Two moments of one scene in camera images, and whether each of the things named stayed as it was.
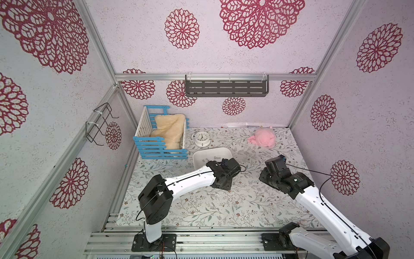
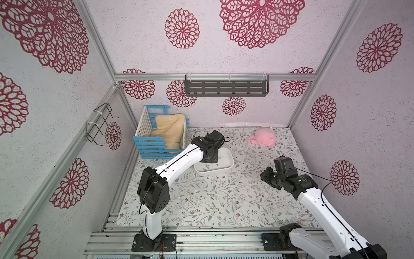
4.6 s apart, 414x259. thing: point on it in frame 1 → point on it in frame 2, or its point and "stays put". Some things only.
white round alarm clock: (201, 138) stays put
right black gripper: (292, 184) stays put
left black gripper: (228, 185) → (214, 158)
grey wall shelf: (213, 86) stays put
